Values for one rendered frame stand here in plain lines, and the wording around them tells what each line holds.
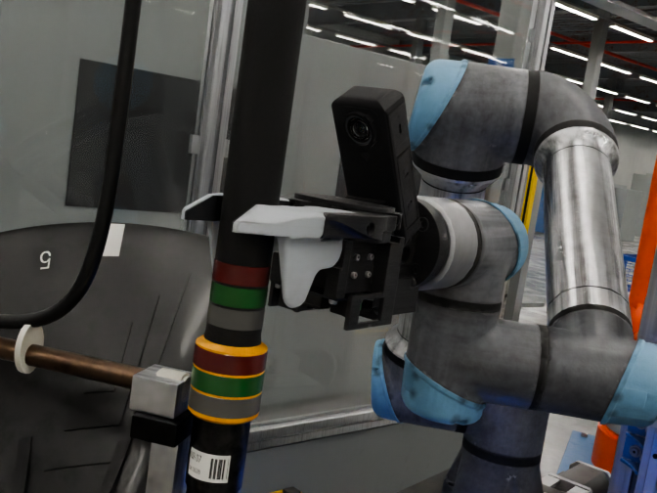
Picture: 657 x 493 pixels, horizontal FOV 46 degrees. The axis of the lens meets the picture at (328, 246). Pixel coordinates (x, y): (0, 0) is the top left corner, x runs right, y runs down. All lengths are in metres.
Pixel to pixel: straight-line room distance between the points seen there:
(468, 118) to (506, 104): 0.05
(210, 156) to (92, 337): 0.72
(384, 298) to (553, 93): 0.49
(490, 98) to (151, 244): 0.48
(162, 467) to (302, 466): 1.11
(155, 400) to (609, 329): 0.40
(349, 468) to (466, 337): 1.05
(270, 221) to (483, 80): 0.57
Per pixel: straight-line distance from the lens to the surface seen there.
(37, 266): 0.63
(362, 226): 0.47
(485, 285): 0.66
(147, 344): 0.57
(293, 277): 0.45
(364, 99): 0.51
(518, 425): 1.15
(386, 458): 1.77
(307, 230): 0.44
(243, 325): 0.45
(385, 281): 0.52
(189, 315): 0.59
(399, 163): 0.53
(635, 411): 0.71
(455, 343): 0.67
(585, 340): 0.70
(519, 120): 0.95
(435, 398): 0.68
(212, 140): 1.27
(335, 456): 1.65
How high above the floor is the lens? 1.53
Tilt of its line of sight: 7 degrees down
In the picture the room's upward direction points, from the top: 8 degrees clockwise
